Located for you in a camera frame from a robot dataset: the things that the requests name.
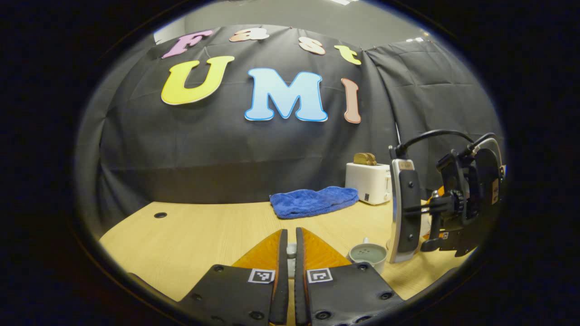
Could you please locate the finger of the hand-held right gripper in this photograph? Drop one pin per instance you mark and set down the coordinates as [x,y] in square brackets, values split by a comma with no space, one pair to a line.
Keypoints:
[457,244]

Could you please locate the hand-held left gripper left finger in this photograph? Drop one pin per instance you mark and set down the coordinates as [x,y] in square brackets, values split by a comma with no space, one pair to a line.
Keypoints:
[283,271]

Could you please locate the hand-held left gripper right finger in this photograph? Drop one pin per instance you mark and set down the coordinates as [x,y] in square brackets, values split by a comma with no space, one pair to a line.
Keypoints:
[300,271]

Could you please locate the blue towel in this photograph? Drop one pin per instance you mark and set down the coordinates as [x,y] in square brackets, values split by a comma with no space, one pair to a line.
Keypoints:
[312,202]

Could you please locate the white toaster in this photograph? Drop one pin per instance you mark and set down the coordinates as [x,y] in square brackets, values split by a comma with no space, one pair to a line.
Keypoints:
[369,183]

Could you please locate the brown bread slices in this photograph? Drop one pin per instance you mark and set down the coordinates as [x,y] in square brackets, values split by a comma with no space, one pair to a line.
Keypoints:
[364,159]

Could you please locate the black backdrop cloth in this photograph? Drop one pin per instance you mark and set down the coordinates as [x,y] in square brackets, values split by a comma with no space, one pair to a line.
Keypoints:
[226,158]

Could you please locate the ceiling light panel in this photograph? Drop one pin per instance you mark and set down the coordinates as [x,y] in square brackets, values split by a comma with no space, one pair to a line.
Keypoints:
[344,1]

